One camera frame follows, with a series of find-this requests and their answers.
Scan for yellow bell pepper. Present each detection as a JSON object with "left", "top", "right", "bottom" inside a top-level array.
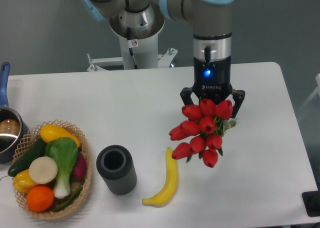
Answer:
[{"left": 12, "top": 169, "right": 37, "bottom": 194}]

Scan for dark grey ribbed vase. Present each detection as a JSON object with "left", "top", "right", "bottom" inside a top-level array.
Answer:
[{"left": 96, "top": 145, "right": 137, "bottom": 195}]

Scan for blue handled saucepan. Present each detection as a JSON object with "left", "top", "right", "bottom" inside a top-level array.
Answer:
[{"left": 0, "top": 62, "right": 29, "bottom": 163}]

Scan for purple sweet potato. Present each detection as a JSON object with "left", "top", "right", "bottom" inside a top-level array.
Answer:
[{"left": 72, "top": 152, "right": 87, "bottom": 179}]

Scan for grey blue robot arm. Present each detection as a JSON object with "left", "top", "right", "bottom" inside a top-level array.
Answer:
[{"left": 81, "top": 0, "right": 245, "bottom": 117}]

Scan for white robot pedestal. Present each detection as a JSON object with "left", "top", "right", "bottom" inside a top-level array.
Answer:
[{"left": 109, "top": 2, "right": 165, "bottom": 70}]

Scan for yellow banana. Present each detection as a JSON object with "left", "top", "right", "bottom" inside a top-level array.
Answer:
[{"left": 142, "top": 147, "right": 179, "bottom": 208}]

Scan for red tulip bouquet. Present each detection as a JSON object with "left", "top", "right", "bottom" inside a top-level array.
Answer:
[{"left": 169, "top": 98, "right": 234, "bottom": 168}]

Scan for white metal base frame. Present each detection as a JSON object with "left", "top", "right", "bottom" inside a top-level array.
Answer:
[{"left": 87, "top": 47, "right": 178, "bottom": 72}]

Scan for green cucumber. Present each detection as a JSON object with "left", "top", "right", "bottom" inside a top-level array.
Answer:
[{"left": 7, "top": 138, "right": 47, "bottom": 177}]

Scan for orange fruit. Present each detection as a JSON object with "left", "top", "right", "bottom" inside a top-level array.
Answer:
[{"left": 26, "top": 185, "right": 55, "bottom": 213}]

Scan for green bok choy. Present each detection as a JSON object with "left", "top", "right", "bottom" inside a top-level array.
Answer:
[{"left": 44, "top": 137, "right": 78, "bottom": 199}]

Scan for black device at edge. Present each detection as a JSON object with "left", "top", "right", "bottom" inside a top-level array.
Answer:
[{"left": 301, "top": 190, "right": 320, "bottom": 217}]

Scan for yellow squash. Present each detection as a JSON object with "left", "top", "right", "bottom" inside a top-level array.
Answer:
[{"left": 39, "top": 124, "right": 81, "bottom": 148}]

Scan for white round radish slice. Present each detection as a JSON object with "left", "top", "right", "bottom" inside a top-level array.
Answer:
[{"left": 28, "top": 156, "right": 58, "bottom": 185}]

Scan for green bean pod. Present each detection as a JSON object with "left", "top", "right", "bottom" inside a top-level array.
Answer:
[{"left": 52, "top": 186, "right": 83, "bottom": 213}]

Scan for woven wicker basket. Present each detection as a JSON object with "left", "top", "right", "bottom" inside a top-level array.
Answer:
[{"left": 13, "top": 120, "right": 92, "bottom": 220}]

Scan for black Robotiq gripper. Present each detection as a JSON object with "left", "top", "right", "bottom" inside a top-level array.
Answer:
[{"left": 180, "top": 56, "right": 246, "bottom": 119}]

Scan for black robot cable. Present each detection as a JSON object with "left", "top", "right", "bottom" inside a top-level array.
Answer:
[{"left": 126, "top": 27, "right": 139, "bottom": 70}]

